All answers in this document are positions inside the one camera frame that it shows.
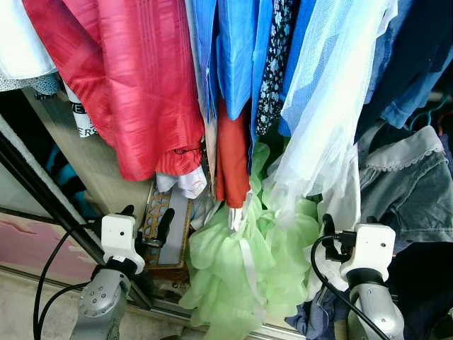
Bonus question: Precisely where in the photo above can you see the plain white cloth garment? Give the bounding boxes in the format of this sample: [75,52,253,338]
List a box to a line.
[322,140,363,236]

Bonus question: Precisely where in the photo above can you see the small white garment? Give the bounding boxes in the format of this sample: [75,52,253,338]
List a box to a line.
[155,166,209,200]

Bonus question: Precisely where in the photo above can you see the grey lace-trimmed shorts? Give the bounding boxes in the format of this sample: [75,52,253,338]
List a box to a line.
[357,125,453,246]

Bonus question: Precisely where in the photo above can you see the beige wooden wardrobe panel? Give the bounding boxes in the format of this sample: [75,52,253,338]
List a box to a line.
[21,89,157,221]

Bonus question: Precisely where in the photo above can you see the green tulle dress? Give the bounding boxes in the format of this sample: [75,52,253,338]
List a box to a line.
[180,142,323,340]

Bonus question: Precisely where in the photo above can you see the crumpled denim cloth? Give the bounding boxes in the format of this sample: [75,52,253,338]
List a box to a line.
[286,283,352,338]

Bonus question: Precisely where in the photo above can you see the dark navy cloth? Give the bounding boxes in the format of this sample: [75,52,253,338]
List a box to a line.
[388,241,453,340]

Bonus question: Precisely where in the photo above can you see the orange hanging garment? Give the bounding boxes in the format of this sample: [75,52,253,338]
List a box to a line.
[214,99,253,209]

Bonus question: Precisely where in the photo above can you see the white printed tag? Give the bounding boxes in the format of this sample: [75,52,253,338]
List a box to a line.
[64,85,101,140]

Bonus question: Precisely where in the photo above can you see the pink board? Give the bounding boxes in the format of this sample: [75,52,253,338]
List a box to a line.
[0,212,90,284]

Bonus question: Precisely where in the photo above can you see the sheer pale blue dress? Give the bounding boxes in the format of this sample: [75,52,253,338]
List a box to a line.
[265,0,398,222]

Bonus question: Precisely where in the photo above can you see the red hanging shirt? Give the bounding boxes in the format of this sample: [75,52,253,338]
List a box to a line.
[23,0,207,182]

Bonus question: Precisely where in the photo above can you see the blue denim shirt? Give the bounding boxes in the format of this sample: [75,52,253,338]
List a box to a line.
[379,48,453,130]

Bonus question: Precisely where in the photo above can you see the dark floral print garment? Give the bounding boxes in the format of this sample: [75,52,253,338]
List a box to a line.
[255,0,299,137]

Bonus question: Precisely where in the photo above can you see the bright blue satin garment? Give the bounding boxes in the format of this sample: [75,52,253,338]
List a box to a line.
[191,0,278,142]

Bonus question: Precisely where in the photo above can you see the navy hanging garment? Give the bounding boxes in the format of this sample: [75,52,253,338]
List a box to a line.
[357,0,453,135]

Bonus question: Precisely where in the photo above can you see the white hanging garment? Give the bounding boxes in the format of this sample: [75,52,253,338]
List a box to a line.
[0,0,64,96]

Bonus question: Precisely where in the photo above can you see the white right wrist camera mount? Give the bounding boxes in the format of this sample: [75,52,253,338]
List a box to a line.
[340,224,396,283]

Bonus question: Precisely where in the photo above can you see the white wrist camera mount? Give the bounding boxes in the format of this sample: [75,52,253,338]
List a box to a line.
[340,224,396,283]
[101,214,146,274]

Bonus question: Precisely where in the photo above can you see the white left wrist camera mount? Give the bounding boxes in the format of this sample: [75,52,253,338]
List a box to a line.
[101,214,146,274]

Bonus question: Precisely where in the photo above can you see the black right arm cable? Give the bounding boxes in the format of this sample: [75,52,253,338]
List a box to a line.
[309,234,391,340]

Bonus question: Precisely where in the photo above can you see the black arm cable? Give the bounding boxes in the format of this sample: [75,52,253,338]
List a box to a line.
[33,225,104,340]
[309,234,391,340]

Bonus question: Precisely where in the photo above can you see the silver wardrobe floor rail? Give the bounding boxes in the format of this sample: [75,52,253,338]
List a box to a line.
[0,265,298,338]

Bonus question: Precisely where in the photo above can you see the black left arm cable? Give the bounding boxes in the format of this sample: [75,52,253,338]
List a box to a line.
[33,225,104,340]

